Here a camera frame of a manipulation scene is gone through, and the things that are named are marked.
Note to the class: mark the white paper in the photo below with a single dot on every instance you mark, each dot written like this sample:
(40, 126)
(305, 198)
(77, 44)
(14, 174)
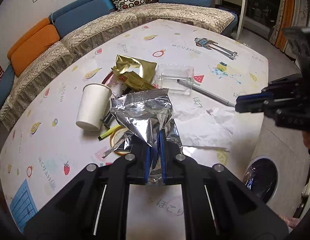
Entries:
(200, 127)

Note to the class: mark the orange cushion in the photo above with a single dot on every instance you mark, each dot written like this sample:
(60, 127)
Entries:
(32, 44)

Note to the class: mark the silver foil bag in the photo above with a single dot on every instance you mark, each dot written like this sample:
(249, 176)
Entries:
(155, 141)

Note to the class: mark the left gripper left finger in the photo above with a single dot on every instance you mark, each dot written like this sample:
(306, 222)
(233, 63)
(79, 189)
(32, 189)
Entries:
(94, 204)

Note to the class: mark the grey pen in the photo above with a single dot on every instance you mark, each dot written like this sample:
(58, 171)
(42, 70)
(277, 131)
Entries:
(205, 93)

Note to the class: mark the white paper cup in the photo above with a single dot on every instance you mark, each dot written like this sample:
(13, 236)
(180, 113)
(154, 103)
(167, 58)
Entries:
(92, 107)

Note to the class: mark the red clear candy wrapper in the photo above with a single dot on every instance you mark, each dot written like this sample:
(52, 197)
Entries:
(117, 87)

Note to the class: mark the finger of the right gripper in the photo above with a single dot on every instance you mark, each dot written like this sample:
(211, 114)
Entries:
(255, 97)
(255, 106)

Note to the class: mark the black razor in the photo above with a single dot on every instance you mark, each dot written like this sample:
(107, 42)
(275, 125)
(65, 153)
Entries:
(106, 121)

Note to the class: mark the gold snack bag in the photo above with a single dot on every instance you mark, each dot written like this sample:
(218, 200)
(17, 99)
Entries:
(136, 74)

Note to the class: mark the blue end cushion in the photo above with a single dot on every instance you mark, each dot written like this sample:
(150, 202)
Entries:
(6, 84)

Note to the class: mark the round trash bin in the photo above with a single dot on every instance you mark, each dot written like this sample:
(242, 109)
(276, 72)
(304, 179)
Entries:
(261, 177)

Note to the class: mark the yellow green pen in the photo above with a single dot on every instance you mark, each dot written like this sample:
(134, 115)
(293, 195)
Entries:
(108, 132)

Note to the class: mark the clear plastic box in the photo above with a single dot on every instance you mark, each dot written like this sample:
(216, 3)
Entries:
(166, 76)

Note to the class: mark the quilted beige sofa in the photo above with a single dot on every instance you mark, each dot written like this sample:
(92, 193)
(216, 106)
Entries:
(93, 34)

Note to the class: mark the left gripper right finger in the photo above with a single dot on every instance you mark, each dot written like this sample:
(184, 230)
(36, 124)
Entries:
(216, 204)

